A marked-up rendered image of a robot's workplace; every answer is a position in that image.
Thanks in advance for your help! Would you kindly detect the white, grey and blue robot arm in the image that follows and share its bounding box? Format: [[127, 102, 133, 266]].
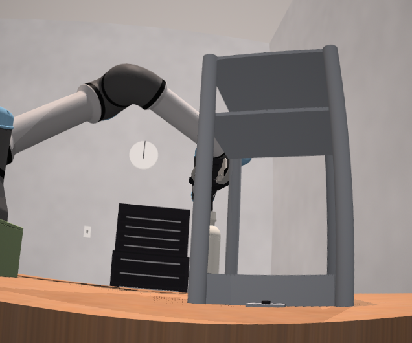
[[0, 63, 199, 222]]

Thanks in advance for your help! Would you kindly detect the grey bottle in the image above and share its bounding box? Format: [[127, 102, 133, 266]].
[[207, 211, 221, 274]]

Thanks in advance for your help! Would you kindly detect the grey shelving unit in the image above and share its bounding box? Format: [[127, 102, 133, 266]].
[[187, 45, 354, 307]]

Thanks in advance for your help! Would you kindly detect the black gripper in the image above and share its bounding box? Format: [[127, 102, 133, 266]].
[[189, 158, 229, 195]]

